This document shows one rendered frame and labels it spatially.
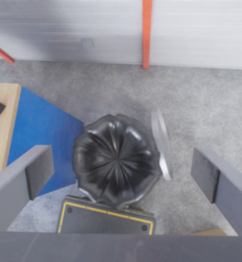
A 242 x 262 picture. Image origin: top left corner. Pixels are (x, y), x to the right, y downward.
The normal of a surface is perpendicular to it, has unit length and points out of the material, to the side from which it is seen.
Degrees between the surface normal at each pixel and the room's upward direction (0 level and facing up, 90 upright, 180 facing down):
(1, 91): 0
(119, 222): 0
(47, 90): 0
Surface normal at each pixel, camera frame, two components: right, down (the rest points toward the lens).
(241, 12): -0.11, 0.99
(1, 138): -0.12, -0.14
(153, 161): -0.38, -0.14
